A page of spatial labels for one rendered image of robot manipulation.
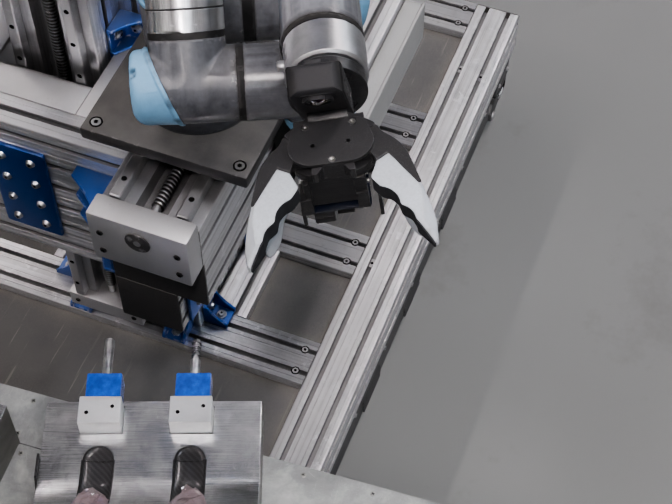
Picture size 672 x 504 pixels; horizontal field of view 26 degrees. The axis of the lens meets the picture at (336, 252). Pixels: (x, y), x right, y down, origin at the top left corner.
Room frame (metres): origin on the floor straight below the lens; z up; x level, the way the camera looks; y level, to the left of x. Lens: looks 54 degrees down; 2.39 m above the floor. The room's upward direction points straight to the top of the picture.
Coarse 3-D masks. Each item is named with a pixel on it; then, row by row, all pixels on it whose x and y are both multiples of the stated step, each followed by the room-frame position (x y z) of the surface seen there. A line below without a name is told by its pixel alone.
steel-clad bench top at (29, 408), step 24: (0, 384) 0.93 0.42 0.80; (24, 408) 0.90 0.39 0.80; (24, 432) 0.86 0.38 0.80; (24, 456) 0.83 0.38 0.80; (264, 456) 0.83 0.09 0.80; (24, 480) 0.80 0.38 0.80; (264, 480) 0.80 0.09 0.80; (288, 480) 0.80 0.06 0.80; (312, 480) 0.80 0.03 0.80; (336, 480) 0.80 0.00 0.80
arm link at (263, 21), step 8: (256, 0) 1.17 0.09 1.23; (264, 0) 1.17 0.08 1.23; (272, 0) 1.17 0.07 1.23; (360, 0) 1.18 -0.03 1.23; (368, 0) 1.18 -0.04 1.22; (256, 8) 1.17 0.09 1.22; (264, 8) 1.17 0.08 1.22; (272, 8) 1.17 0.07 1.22; (368, 8) 1.18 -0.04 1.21; (256, 16) 1.17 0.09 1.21; (264, 16) 1.17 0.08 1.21; (272, 16) 1.17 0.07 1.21; (256, 24) 1.16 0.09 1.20; (264, 24) 1.17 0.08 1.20; (272, 24) 1.17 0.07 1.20; (256, 32) 1.17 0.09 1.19; (264, 32) 1.17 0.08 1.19; (272, 32) 1.17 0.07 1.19
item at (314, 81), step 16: (304, 64) 0.79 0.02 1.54; (320, 64) 0.79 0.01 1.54; (336, 64) 0.79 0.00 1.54; (288, 80) 0.78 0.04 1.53; (304, 80) 0.78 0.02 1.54; (320, 80) 0.78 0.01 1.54; (336, 80) 0.78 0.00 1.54; (288, 96) 0.77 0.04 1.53; (304, 96) 0.77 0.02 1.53; (320, 96) 0.77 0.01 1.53; (336, 96) 0.78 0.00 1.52; (304, 112) 0.80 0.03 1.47; (352, 112) 0.82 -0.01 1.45
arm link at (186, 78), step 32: (160, 0) 0.98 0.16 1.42; (192, 0) 0.98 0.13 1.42; (160, 32) 0.97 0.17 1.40; (192, 32) 0.96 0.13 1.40; (224, 32) 0.99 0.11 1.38; (160, 64) 0.95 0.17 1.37; (192, 64) 0.94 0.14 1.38; (224, 64) 0.95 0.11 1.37; (160, 96) 0.92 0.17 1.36; (192, 96) 0.92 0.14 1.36; (224, 96) 0.92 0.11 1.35
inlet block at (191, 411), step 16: (192, 352) 0.94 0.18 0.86; (192, 368) 0.92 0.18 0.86; (176, 384) 0.89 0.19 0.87; (192, 384) 0.89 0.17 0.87; (208, 384) 0.89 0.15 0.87; (176, 400) 0.86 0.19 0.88; (192, 400) 0.86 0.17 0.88; (208, 400) 0.86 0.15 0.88; (176, 416) 0.84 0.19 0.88; (192, 416) 0.84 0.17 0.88; (208, 416) 0.84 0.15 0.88; (176, 432) 0.83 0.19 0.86; (192, 432) 0.83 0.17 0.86; (208, 432) 0.83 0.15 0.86
